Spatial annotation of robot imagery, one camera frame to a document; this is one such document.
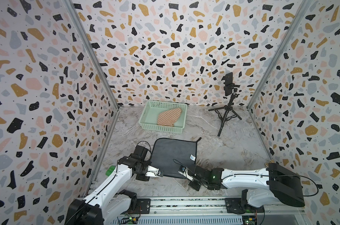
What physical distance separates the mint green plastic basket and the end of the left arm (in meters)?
0.35

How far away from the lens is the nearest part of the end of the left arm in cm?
59

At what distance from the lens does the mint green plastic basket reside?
1028mm

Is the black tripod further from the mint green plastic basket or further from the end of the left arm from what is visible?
the end of the left arm

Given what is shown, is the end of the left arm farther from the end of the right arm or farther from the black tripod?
the black tripod
